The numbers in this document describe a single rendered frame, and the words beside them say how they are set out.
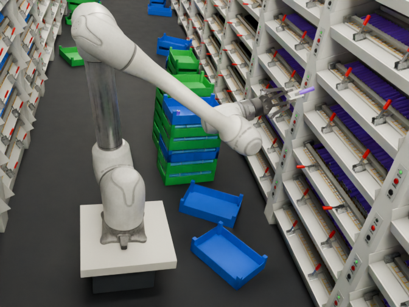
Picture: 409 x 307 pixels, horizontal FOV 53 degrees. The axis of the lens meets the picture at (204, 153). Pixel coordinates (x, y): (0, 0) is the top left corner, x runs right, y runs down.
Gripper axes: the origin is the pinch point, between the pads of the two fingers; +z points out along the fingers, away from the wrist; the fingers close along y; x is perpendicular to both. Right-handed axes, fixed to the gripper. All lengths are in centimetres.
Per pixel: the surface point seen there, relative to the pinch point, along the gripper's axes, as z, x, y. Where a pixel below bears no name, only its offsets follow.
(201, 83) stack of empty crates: -4, 99, 24
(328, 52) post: 18.1, -4.8, 12.1
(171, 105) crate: -33, 73, 15
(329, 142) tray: 3.4, -9.7, -22.0
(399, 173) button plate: -3, -51, -31
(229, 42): 39, 135, 50
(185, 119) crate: -33, 56, 5
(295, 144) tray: 4.8, 20.1, -22.3
